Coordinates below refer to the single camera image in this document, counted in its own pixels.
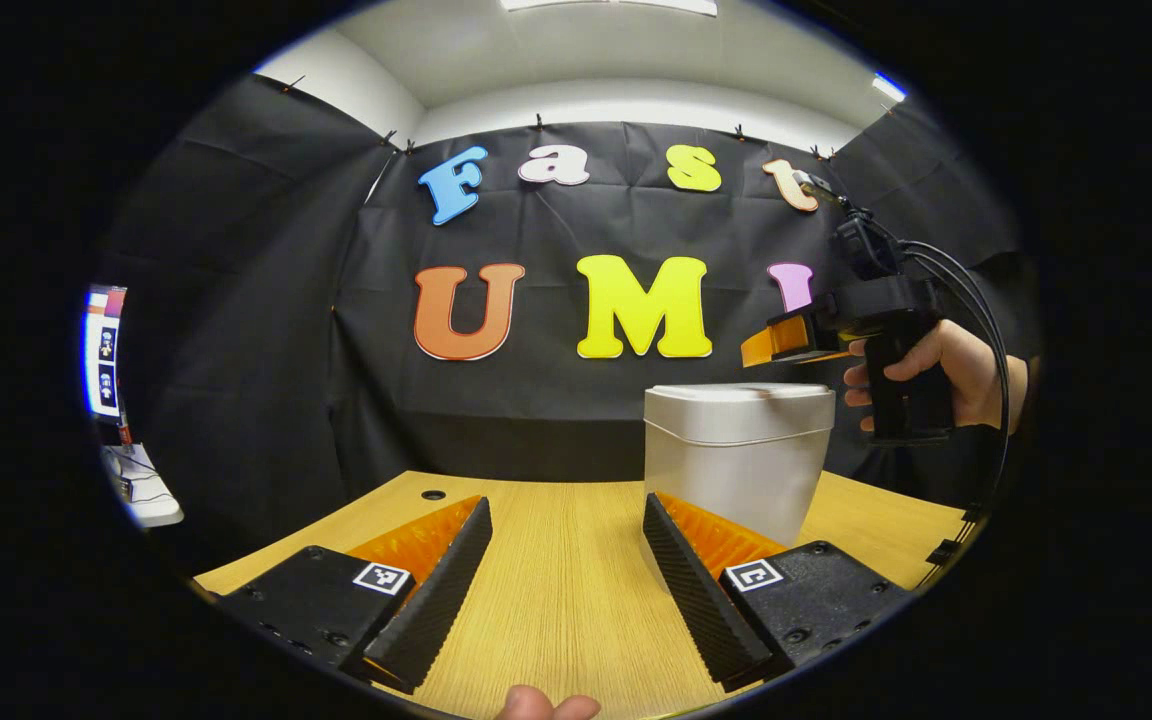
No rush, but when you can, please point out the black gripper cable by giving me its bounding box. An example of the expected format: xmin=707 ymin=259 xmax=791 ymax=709
xmin=896 ymin=238 xmax=1012 ymax=521

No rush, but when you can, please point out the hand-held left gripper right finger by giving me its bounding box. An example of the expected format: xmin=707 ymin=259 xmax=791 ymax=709
xmin=641 ymin=490 xmax=917 ymax=693

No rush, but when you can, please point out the large ceiling light panel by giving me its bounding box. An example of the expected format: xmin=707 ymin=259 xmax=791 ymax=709
xmin=499 ymin=0 xmax=719 ymax=17

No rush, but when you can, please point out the wooden desktop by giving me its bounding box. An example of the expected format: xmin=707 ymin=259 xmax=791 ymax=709
xmin=191 ymin=470 xmax=972 ymax=720

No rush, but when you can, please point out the white side table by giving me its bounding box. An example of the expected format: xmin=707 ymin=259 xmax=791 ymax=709
xmin=101 ymin=443 xmax=185 ymax=529

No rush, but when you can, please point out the black backdrop cloth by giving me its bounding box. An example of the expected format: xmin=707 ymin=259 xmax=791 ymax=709
xmin=96 ymin=70 xmax=1042 ymax=546

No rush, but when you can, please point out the computer monitor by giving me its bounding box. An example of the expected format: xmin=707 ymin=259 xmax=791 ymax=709
xmin=84 ymin=285 xmax=129 ymax=421

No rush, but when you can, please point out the white desktop garbage bin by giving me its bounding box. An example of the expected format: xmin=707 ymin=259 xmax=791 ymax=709
xmin=643 ymin=383 xmax=837 ymax=549

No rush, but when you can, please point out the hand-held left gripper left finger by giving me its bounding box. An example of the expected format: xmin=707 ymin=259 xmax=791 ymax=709
xmin=216 ymin=495 xmax=494 ymax=696

